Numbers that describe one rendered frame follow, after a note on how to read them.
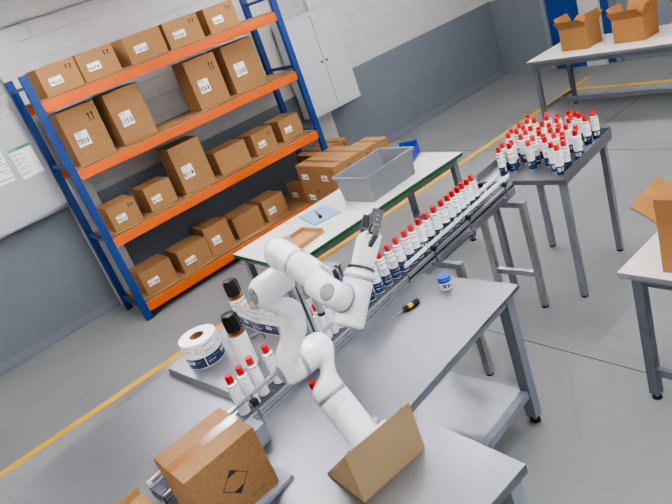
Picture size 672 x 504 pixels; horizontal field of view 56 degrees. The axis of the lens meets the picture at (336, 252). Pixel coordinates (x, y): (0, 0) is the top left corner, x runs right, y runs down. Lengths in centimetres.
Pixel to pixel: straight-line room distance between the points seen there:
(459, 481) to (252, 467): 73
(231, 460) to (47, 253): 498
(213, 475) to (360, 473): 50
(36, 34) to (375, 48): 441
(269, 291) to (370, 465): 69
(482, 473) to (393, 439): 31
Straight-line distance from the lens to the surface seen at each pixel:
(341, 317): 166
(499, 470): 225
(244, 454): 235
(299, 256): 183
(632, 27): 756
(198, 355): 329
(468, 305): 309
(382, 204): 472
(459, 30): 1049
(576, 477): 334
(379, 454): 225
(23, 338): 714
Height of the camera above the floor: 243
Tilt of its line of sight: 23 degrees down
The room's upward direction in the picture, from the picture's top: 20 degrees counter-clockwise
